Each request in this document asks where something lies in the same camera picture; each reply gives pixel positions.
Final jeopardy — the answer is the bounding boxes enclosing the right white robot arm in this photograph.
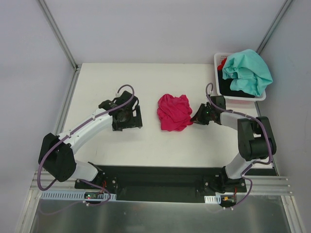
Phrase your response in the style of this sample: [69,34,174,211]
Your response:
[190,95,276,193]

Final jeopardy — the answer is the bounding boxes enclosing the black t shirt in basket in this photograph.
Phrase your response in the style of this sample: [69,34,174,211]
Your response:
[217,70,255,98]

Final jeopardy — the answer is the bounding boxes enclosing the red t shirt in basket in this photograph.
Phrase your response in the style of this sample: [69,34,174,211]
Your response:
[217,58,227,71]

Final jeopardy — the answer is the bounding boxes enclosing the aluminium frame rail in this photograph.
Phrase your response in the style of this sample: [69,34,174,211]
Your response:
[30,171,294,196]

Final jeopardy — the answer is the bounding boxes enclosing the teal t shirt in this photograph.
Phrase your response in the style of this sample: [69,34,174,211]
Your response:
[222,49,273,97]

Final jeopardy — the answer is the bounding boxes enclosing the left white cable duct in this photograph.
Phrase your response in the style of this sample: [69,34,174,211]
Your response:
[41,191,117,201]

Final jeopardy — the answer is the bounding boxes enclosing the right white cable duct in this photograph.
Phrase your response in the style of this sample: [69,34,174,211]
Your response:
[204,195,221,204]

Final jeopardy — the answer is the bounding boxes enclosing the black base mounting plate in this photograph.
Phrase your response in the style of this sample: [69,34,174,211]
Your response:
[74,165,247,201]

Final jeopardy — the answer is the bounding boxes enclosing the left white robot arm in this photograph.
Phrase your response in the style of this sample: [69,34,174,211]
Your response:
[38,91,142,189]

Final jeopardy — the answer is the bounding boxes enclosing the white plastic laundry basket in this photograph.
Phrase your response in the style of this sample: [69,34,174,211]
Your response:
[214,52,266,104]

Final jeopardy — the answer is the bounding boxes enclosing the magenta t shirt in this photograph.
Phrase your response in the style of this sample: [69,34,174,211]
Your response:
[156,94,193,132]

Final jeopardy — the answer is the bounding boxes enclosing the white cable duct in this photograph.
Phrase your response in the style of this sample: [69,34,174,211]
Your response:
[41,191,117,201]
[204,195,221,204]

